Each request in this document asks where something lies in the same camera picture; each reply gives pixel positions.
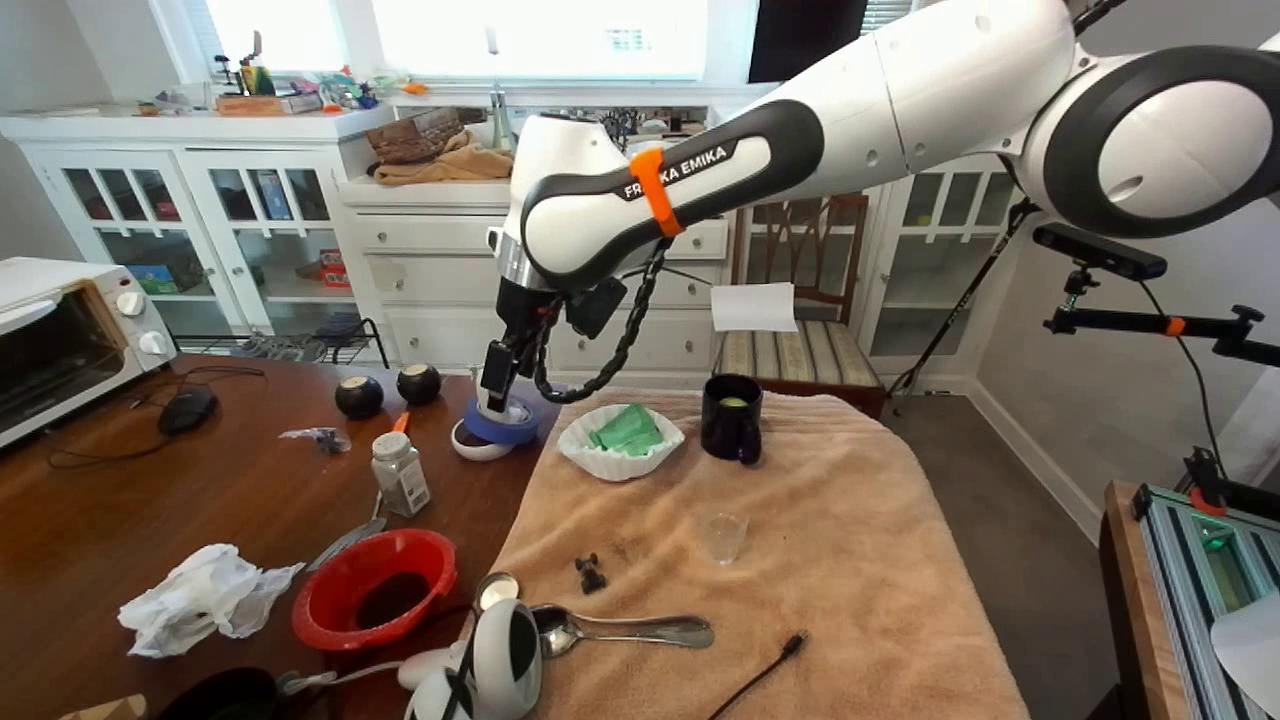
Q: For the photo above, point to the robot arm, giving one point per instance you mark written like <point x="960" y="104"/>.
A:
<point x="900" y="90"/>

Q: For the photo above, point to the silver knife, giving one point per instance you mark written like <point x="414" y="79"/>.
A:
<point x="345" y="540"/>

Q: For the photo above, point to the white toaster oven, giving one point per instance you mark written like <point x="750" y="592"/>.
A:
<point x="60" y="275"/>

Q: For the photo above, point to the heap of green packets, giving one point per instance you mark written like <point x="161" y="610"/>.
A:
<point x="628" y="430"/>

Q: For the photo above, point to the small black clip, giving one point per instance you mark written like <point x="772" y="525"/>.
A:
<point x="590" y="574"/>

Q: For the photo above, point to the brown wicker basket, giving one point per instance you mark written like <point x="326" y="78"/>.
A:
<point x="415" y="135"/>

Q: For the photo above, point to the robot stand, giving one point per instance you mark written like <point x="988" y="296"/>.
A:
<point x="1165" y="600"/>

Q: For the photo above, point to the black mug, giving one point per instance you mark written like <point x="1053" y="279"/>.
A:
<point x="730" y="430"/>

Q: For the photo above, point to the toaster oven knob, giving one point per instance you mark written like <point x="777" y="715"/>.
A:
<point x="131" y="304"/>
<point x="153" y="344"/>

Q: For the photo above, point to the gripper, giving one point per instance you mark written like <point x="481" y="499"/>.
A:
<point x="520" y="312"/>

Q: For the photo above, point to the black bowl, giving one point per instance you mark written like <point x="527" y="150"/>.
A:
<point x="220" y="697"/>

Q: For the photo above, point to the black computer mouse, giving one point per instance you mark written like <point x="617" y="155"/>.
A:
<point x="187" y="410"/>

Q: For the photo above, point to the small round silver lid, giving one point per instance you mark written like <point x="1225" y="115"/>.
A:
<point x="497" y="592"/>

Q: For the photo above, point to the silver spoon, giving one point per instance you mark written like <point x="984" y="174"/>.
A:
<point x="660" y="630"/>

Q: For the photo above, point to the window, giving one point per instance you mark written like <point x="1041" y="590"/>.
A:
<point x="540" y="35"/>

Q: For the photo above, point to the white paper sheet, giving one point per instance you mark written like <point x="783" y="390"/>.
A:
<point x="753" y="307"/>

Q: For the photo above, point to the glass spice jar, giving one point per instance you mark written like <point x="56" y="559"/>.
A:
<point x="400" y="478"/>

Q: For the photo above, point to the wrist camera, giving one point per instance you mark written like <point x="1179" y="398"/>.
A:
<point x="597" y="305"/>

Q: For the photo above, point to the cardboard box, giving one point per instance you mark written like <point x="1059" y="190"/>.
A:
<point x="268" y="103"/>

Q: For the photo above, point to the white paper filter bowl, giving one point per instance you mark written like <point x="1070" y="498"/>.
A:
<point x="600" y="465"/>

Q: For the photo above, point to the toaster oven door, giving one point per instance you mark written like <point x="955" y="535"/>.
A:
<point x="50" y="365"/>

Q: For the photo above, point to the camera on mount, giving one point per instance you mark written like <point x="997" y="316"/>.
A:
<point x="1098" y="250"/>

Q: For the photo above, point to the blue tape roll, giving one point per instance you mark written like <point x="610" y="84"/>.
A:
<point x="505" y="430"/>

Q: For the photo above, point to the small white bowl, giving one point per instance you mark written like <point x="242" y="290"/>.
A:
<point x="475" y="450"/>

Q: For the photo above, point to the white dresser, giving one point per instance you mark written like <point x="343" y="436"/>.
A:
<point x="430" y="290"/>

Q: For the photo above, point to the beige towel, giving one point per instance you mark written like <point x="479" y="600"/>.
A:
<point x="850" y="560"/>

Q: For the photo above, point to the white glass door cabinet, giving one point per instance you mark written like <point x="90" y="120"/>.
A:
<point x="190" y="135"/>
<point x="935" y="260"/>

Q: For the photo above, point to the crumpled white paper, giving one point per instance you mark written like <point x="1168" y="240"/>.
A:
<point x="200" y="600"/>

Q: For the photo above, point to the clear shot glass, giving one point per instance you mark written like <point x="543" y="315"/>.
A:
<point x="723" y="540"/>

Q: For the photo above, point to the beige cloth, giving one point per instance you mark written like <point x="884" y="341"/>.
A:
<point x="450" y="165"/>

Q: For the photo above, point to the clear plastic wrapper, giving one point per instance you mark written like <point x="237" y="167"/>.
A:
<point x="318" y="438"/>

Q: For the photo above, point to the orange pen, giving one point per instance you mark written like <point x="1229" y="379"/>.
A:
<point x="401" y="421"/>

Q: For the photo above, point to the red plastic bowl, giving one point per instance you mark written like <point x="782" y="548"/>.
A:
<point x="330" y="612"/>

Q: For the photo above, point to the black ball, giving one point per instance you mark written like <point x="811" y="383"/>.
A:
<point x="359" y="397"/>
<point x="419" y="384"/>

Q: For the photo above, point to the cardboard piece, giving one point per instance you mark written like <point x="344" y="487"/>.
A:
<point x="100" y="709"/>

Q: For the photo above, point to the wooden chair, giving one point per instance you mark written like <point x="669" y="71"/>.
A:
<point x="810" y="355"/>

